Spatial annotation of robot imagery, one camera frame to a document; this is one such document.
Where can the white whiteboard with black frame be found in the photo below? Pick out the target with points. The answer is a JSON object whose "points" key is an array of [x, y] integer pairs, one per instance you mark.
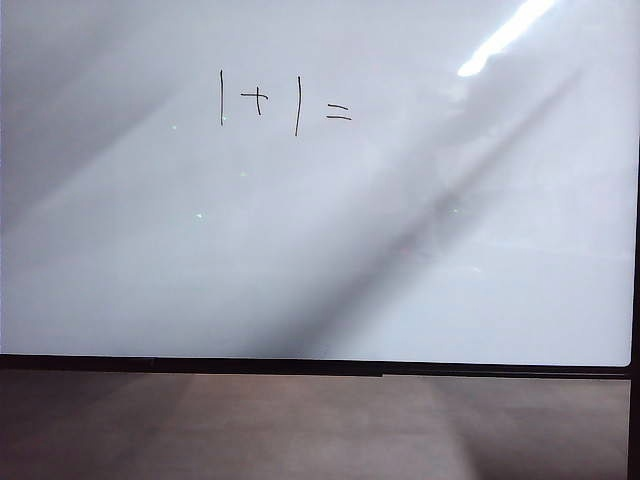
{"points": [[320, 225]]}

